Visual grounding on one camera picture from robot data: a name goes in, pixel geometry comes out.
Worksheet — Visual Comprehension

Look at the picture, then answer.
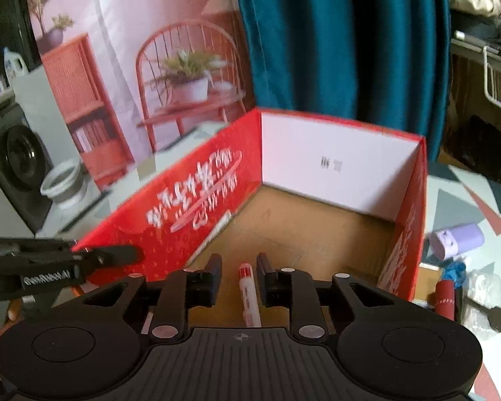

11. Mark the white ceramic pot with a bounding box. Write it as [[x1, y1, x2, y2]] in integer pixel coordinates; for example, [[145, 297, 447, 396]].
[[39, 158, 88, 210]]

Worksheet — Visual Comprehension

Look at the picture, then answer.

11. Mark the pink room wall poster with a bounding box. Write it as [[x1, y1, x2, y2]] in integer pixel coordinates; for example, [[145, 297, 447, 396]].
[[23, 0, 260, 193]]

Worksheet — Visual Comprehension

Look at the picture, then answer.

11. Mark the white detergent bottle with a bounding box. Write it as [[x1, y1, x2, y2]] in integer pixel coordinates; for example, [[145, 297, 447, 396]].
[[2, 47, 29, 88]]

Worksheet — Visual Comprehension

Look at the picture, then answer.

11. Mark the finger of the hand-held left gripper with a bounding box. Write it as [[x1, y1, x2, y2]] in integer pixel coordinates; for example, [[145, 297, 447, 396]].
[[71, 244, 145, 269]]

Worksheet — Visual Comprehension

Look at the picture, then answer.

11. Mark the white marker with red cap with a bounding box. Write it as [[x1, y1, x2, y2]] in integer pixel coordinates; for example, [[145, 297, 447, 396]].
[[237, 262, 263, 329]]

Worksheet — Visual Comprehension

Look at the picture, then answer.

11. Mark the red cylinder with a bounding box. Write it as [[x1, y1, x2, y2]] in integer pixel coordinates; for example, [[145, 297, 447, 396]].
[[433, 280, 458, 320]]

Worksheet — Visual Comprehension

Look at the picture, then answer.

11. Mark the red cardboard box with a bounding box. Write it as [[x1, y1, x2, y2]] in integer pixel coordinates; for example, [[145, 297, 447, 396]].
[[73, 108, 429, 330]]

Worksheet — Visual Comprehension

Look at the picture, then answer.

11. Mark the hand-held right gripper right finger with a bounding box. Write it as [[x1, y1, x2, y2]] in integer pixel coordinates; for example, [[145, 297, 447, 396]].
[[256, 252, 405, 341]]

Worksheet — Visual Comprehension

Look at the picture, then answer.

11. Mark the blue crumpled object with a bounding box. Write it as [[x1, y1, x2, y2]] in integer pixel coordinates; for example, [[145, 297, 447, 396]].
[[440, 261, 467, 289]]

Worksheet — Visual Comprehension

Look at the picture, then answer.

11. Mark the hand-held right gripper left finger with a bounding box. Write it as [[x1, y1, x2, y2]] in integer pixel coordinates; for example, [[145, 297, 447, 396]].
[[80, 253, 224, 341]]

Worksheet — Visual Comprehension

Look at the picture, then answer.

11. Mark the metal key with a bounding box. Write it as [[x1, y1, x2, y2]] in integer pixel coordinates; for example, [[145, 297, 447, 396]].
[[463, 296, 501, 331]]

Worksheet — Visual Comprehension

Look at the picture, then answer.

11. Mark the clear plastic bag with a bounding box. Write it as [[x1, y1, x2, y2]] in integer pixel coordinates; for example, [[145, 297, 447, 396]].
[[459, 269, 501, 336]]

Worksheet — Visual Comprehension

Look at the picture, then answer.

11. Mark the teal curtain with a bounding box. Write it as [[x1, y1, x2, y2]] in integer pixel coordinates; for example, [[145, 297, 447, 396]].
[[231, 0, 451, 163]]

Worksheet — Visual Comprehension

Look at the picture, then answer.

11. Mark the dark washing machine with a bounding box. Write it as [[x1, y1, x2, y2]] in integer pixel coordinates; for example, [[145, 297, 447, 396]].
[[0, 100, 56, 235]]

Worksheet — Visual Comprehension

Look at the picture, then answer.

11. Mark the white shelf table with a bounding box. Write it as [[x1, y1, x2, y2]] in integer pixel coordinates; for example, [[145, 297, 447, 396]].
[[449, 29, 501, 76]]

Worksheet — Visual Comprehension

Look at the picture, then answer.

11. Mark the purple cylindrical container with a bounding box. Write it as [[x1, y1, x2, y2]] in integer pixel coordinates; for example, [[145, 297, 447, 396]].
[[429, 223, 485, 262]]

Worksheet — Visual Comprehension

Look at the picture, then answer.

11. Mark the white wire rack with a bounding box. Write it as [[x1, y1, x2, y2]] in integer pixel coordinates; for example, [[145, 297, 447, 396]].
[[482, 44, 501, 120]]

